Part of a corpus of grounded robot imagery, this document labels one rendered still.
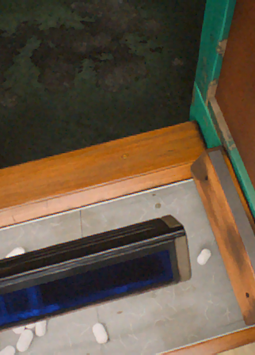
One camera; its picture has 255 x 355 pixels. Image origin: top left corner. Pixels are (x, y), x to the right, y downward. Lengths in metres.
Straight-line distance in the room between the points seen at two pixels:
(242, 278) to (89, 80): 1.39
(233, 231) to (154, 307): 0.20
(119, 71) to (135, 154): 1.12
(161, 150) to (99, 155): 0.12
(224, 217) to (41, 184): 0.36
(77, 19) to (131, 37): 0.28
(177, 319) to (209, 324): 0.06
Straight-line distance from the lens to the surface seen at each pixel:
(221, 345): 0.82
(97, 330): 0.82
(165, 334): 0.83
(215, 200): 0.80
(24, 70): 2.08
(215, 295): 0.85
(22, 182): 0.92
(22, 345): 0.84
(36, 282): 0.49
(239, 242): 0.76
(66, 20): 2.23
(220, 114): 0.84
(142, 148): 0.92
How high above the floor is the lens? 1.57
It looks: 65 degrees down
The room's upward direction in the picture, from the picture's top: 4 degrees counter-clockwise
